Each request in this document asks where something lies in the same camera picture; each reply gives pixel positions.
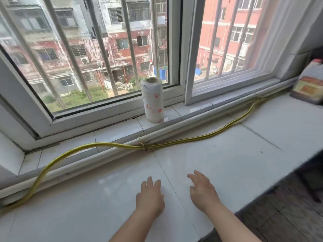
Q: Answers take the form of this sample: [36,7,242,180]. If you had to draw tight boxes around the person's left hand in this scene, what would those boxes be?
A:
[136,176,166,217]

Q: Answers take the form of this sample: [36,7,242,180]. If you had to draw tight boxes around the person's right hand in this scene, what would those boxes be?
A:
[186,170,223,213]

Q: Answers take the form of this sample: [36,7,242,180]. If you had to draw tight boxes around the plastic jug orange cap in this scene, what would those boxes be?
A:
[289,58,323,105]

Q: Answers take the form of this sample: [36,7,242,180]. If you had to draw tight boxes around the person's left forearm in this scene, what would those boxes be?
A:
[108,208,162,242]

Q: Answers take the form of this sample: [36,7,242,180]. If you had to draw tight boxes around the person's right forearm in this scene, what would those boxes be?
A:
[204,201,262,242]

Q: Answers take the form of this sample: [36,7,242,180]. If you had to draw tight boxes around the long white horizontal pipe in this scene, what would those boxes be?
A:
[0,77,298,199]

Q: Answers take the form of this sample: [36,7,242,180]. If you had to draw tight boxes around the paper towel roll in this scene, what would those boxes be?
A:
[140,77,164,124]

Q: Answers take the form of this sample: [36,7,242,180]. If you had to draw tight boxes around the red brick apartment building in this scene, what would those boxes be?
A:
[0,0,268,113]

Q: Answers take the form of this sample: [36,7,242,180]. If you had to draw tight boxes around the grey window security bars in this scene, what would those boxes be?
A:
[0,0,258,109]

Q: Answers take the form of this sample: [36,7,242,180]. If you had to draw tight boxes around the black splash board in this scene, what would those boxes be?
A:
[309,46,323,64]

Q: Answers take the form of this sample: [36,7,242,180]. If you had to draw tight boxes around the long yellow gas hose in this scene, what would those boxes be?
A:
[0,97,268,215]

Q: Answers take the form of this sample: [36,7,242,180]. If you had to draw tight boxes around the white window frame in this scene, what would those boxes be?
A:
[0,0,323,152]

